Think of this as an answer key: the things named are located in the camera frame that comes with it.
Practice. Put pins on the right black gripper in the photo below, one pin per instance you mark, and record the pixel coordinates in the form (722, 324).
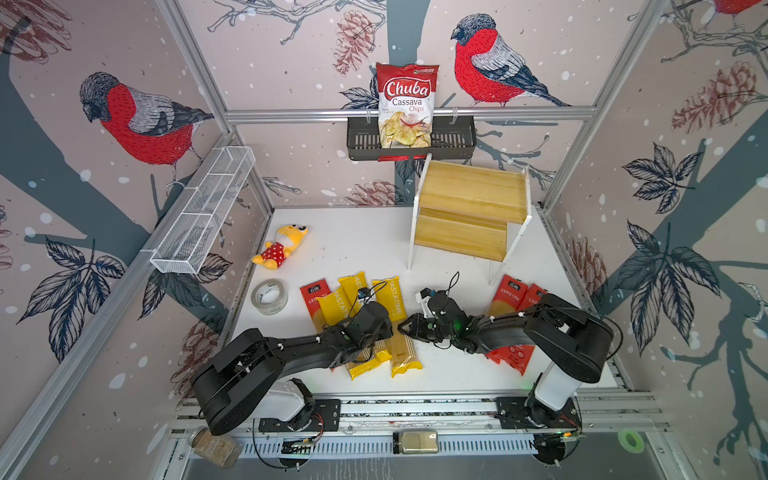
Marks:
(415, 322)

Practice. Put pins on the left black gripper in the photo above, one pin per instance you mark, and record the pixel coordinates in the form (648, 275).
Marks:
(388, 328)

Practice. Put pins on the yellow pasta bag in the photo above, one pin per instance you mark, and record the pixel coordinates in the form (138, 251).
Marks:
(402, 349)
(335, 308)
(356, 289)

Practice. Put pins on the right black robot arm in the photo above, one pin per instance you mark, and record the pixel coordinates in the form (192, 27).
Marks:
(576, 342)

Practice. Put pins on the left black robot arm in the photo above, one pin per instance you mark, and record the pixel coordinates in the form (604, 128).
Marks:
(233, 382)

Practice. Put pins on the red pasta bag left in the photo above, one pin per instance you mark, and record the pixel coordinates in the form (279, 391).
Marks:
(311, 293)

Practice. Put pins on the red pasta bag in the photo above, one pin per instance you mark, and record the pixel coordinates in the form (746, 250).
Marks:
(311, 293)
(532, 297)
(506, 300)

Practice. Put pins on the red pasta bag right inner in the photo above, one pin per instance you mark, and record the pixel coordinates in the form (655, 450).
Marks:
(506, 300)

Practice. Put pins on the red pasta bag right outer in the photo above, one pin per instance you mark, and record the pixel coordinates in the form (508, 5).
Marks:
(532, 297)

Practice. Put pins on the wooden two-tier shelf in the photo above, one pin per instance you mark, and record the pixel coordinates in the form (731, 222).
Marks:
(471, 211)

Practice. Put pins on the clear tape roll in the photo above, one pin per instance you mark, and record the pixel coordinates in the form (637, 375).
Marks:
(269, 297)

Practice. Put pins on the yellow plush toy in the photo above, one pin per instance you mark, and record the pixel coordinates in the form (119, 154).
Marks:
(288, 238)

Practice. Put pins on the glass jar brown contents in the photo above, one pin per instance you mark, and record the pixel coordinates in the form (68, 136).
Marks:
(222, 451)

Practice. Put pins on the Chuba cassava chips bag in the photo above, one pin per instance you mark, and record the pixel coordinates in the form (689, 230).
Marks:
(406, 104)

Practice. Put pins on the green tape roll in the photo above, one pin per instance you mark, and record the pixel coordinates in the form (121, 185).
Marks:
(631, 441)

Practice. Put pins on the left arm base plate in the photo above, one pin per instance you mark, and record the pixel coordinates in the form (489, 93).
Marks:
(325, 416)

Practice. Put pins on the metallic box on rail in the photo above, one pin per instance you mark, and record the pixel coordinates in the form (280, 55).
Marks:
(415, 442)

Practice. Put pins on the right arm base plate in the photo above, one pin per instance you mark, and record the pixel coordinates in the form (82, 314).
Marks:
(516, 413)

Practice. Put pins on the white wire mesh basket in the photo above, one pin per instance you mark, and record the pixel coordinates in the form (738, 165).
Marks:
(191, 237)

